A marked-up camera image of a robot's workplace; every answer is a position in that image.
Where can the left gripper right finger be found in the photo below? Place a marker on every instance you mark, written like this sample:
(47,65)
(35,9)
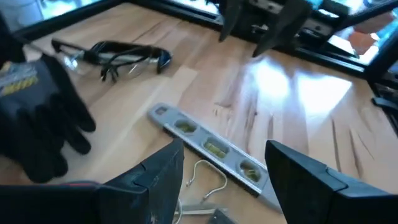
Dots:
(311,199)

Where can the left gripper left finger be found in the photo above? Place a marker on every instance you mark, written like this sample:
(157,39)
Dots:
(124,202)

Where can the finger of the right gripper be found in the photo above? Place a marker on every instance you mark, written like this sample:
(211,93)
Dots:
(289,21)
(230,15)

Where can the grey torpedo level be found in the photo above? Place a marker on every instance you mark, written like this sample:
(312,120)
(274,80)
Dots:
(231,158)

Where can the black work gloves pair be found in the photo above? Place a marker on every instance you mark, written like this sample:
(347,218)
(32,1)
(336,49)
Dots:
(37,124)

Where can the clear safety glasses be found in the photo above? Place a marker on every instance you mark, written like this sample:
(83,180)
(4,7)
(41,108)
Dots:
(71,47)

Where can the black aluminium table frame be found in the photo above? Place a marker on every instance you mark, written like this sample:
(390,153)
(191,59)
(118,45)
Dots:
(62,20)

